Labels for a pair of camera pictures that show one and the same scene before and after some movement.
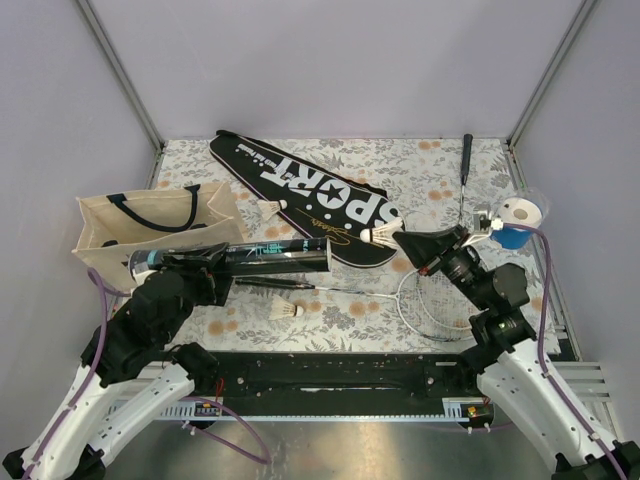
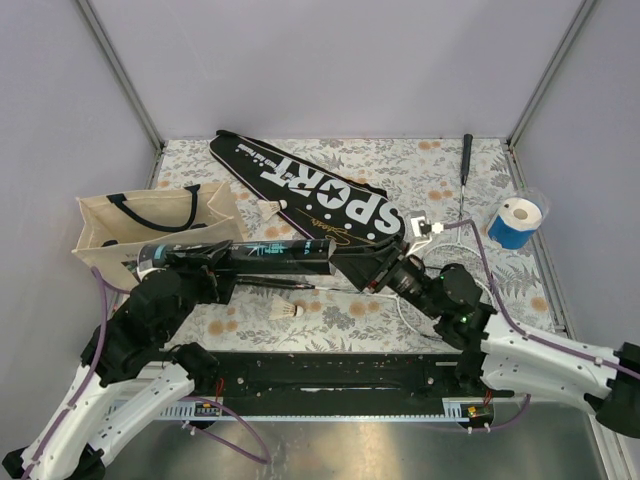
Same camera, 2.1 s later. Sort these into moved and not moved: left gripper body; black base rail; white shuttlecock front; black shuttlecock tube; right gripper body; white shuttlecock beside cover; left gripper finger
Moved: right gripper body
Not moved: black shuttlecock tube; left gripper finger; white shuttlecock front; black base rail; left gripper body; white shuttlecock beside cover
